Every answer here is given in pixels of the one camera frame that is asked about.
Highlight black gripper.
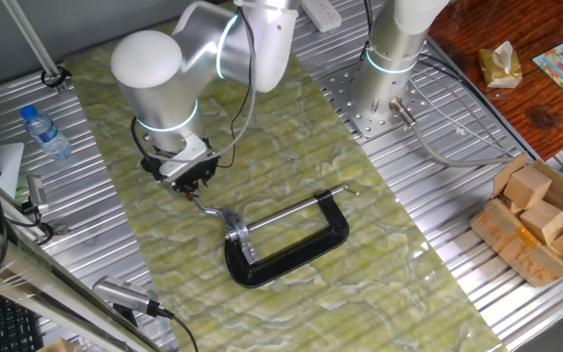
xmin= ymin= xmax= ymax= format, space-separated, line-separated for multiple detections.
xmin=171 ymin=138 xmax=221 ymax=199

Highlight metal lever with red knob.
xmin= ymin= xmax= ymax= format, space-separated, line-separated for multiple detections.
xmin=191 ymin=194 xmax=238 ymax=232

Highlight black C-clamp with steel screw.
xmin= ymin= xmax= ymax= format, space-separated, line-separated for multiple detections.
xmin=223 ymin=184 xmax=361 ymax=289

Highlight clear water bottle blue cap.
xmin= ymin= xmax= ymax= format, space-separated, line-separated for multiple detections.
xmin=20 ymin=104 xmax=73 ymax=161

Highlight green marble pattern mat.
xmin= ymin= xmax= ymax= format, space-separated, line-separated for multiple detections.
xmin=64 ymin=19 xmax=507 ymax=352

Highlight silver robot mounting plate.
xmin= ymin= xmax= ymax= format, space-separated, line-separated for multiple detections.
xmin=318 ymin=61 xmax=439 ymax=139

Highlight white paper sheet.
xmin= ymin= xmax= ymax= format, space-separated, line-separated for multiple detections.
xmin=0 ymin=141 xmax=26 ymax=199

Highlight white power strip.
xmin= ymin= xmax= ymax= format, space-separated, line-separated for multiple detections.
xmin=300 ymin=0 xmax=344 ymax=34

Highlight aluminium profile pole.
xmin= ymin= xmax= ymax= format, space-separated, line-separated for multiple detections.
xmin=0 ymin=0 xmax=72 ymax=95

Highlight brown cardboard box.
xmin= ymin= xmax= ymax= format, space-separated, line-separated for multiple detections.
xmin=469 ymin=152 xmax=563 ymax=288

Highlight yellow tissue pack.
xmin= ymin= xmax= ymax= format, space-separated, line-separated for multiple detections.
xmin=477 ymin=40 xmax=524 ymax=90

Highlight brown wooden table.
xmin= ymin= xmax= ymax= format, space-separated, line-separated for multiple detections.
xmin=427 ymin=0 xmax=563 ymax=162

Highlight colourful picture card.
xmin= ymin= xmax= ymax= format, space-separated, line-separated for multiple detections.
xmin=532 ymin=42 xmax=563 ymax=93

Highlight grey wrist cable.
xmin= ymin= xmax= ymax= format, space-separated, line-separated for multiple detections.
xmin=144 ymin=9 xmax=261 ymax=165

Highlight ribbed silver camera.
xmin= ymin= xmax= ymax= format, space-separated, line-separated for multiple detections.
xmin=92 ymin=275 xmax=175 ymax=320

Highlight black camera cable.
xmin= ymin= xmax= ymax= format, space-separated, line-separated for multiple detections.
xmin=156 ymin=305 xmax=199 ymax=352

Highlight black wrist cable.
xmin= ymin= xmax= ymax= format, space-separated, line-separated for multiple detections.
xmin=129 ymin=7 xmax=258 ymax=170

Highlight small grey camera on mount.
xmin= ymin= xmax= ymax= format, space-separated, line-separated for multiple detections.
xmin=20 ymin=174 xmax=56 ymax=216

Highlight aluminium frame beam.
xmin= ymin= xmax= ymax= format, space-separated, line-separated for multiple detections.
xmin=0 ymin=209 xmax=165 ymax=352

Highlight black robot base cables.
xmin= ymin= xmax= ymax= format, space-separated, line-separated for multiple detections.
xmin=358 ymin=0 xmax=540 ymax=160

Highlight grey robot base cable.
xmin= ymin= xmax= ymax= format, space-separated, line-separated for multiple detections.
xmin=388 ymin=96 xmax=515 ymax=168

